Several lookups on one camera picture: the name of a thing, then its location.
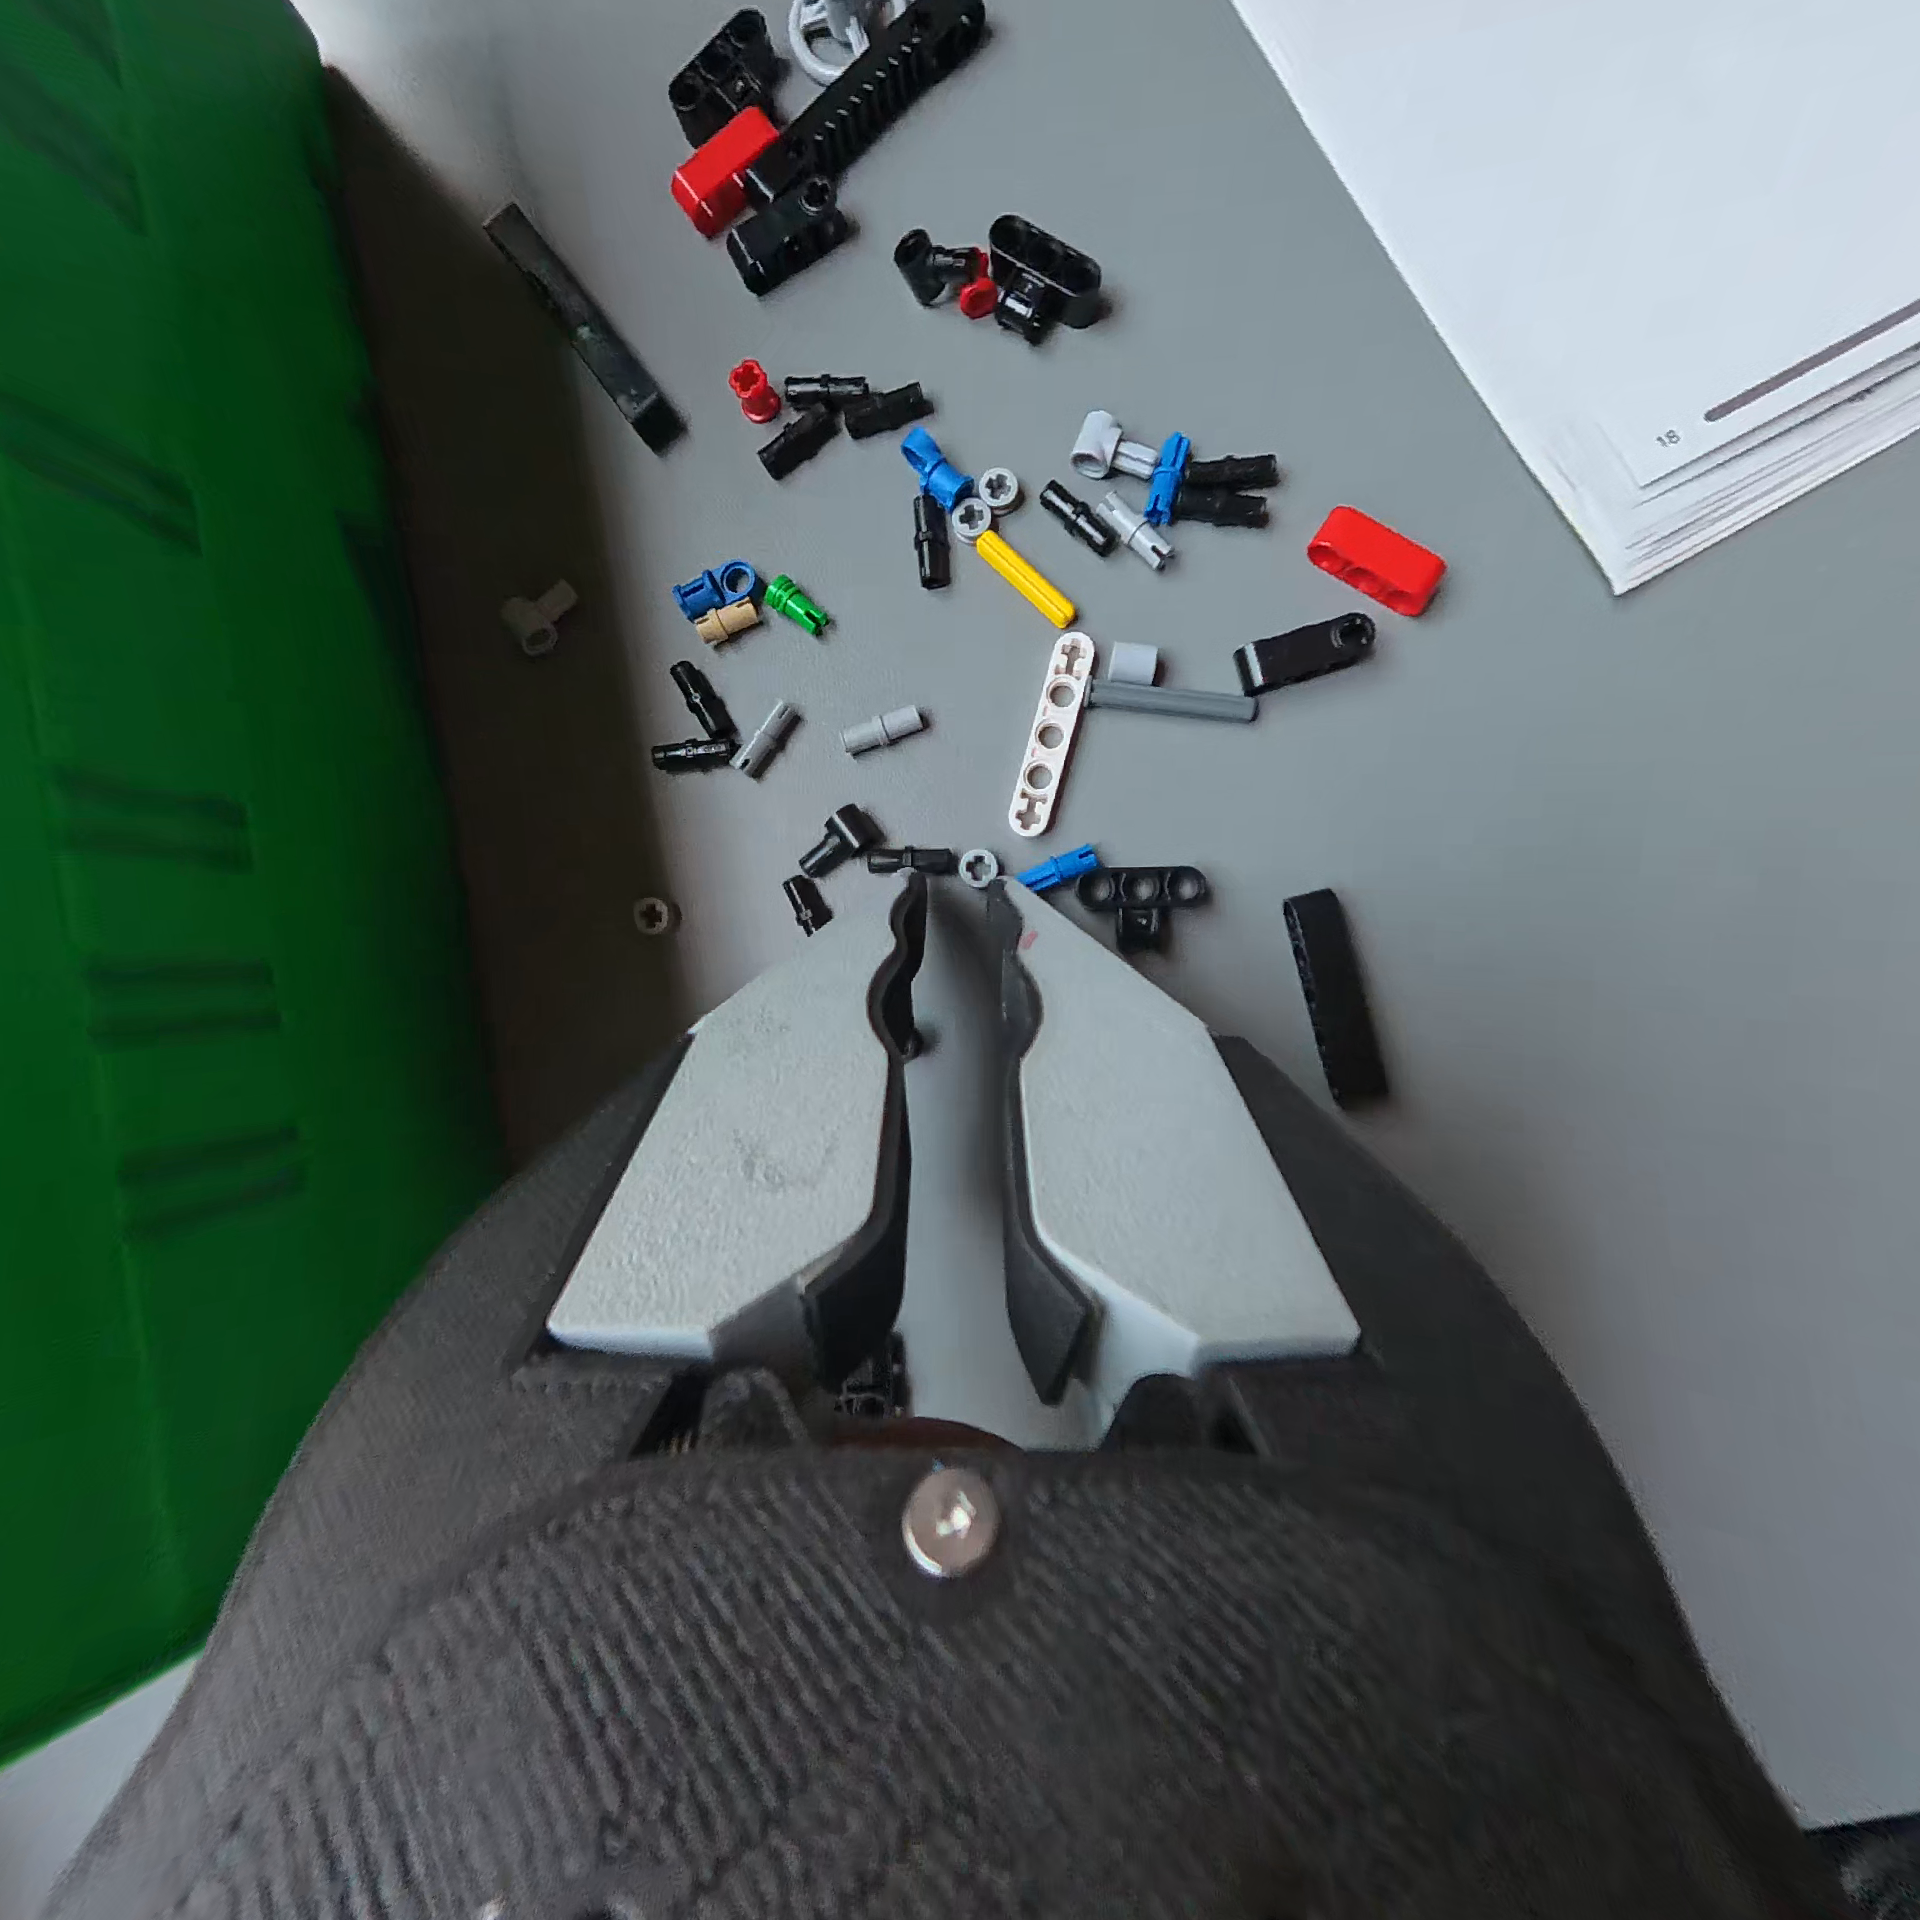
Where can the blue lego pin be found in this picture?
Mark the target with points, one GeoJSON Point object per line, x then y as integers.
{"type": "Point", "coordinates": [1059, 869]}
{"type": "Point", "coordinates": [1168, 475]}

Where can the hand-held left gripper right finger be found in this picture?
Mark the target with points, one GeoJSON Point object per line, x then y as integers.
{"type": "Point", "coordinates": [1170, 1170]}

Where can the grey lego bush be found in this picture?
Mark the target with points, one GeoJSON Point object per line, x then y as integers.
{"type": "Point", "coordinates": [1000, 486]}
{"type": "Point", "coordinates": [978, 866]}
{"type": "Point", "coordinates": [971, 521]}

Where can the grey lego pin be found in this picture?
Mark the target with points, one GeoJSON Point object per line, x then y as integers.
{"type": "Point", "coordinates": [1137, 532]}
{"type": "Point", "coordinates": [765, 739]}
{"type": "Point", "coordinates": [883, 730]}

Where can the black lego elbow connector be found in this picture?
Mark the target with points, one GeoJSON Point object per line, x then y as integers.
{"type": "Point", "coordinates": [839, 840]}

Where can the blue lego hole connector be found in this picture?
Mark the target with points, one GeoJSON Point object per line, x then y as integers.
{"type": "Point", "coordinates": [714, 588]}

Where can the black T-shaped lego beam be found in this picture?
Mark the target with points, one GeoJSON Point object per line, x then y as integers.
{"type": "Point", "coordinates": [1143, 897]}

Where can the tan lego pin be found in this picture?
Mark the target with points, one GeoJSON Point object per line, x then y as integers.
{"type": "Point", "coordinates": [732, 625]}

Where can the green plastic storage bin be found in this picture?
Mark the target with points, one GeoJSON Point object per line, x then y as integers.
{"type": "Point", "coordinates": [211, 749]}

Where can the grey lego elbow connector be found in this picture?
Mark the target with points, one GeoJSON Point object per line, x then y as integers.
{"type": "Point", "coordinates": [1107, 438]}

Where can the blue lego pin connector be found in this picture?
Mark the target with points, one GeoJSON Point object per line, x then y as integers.
{"type": "Point", "coordinates": [937, 474]}

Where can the small red lego bush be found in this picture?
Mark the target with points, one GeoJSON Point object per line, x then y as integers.
{"type": "Point", "coordinates": [978, 293]}
{"type": "Point", "coordinates": [751, 388]}

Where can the white lego instruction booklet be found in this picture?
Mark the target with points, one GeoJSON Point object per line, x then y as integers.
{"type": "Point", "coordinates": [1576, 225]}

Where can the red lego beam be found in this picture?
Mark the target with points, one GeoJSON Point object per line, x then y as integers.
{"type": "Point", "coordinates": [721, 171]}
{"type": "Point", "coordinates": [1376, 561]}

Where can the yellow lego axle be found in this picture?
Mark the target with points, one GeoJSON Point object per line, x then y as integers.
{"type": "Point", "coordinates": [1027, 580]}

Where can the black lego pin connector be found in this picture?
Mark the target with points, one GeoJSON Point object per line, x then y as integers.
{"type": "Point", "coordinates": [927, 265]}

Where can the dark grey lego connector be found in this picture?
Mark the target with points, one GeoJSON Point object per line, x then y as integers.
{"type": "Point", "coordinates": [540, 616]}

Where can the scattered black lego pins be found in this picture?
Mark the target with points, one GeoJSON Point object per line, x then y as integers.
{"type": "Point", "coordinates": [932, 540]}

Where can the black three-hole lego beam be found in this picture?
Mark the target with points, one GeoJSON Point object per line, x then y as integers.
{"type": "Point", "coordinates": [1047, 276]}

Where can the black thin lego liftarm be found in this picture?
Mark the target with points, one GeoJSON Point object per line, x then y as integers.
{"type": "Point", "coordinates": [1298, 654]}

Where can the long black lego gear rack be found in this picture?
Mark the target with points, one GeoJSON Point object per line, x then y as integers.
{"type": "Point", "coordinates": [877, 113]}

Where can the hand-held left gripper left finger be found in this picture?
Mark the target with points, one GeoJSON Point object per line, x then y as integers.
{"type": "Point", "coordinates": [721, 1170]}

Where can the grey lego axle with bush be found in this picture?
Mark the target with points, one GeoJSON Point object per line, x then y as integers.
{"type": "Point", "coordinates": [1170, 700]}

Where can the black lego double connector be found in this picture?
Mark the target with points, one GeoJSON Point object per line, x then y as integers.
{"type": "Point", "coordinates": [722, 62]}

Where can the white thin lego liftarm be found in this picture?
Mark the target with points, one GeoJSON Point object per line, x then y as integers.
{"type": "Point", "coordinates": [1050, 734]}

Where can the long dark flat lego piece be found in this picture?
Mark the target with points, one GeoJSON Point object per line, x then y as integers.
{"type": "Point", "coordinates": [586, 322]}

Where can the green lego pin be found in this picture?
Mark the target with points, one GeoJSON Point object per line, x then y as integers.
{"type": "Point", "coordinates": [796, 604]}

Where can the grey lego pulley wheel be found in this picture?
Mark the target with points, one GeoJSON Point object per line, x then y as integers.
{"type": "Point", "coordinates": [819, 33]}

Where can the short black lego beam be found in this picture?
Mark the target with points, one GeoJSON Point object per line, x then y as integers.
{"type": "Point", "coordinates": [791, 236]}

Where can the black ribbed lego beam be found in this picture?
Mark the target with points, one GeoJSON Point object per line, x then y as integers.
{"type": "Point", "coordinates": [1336, 996]}

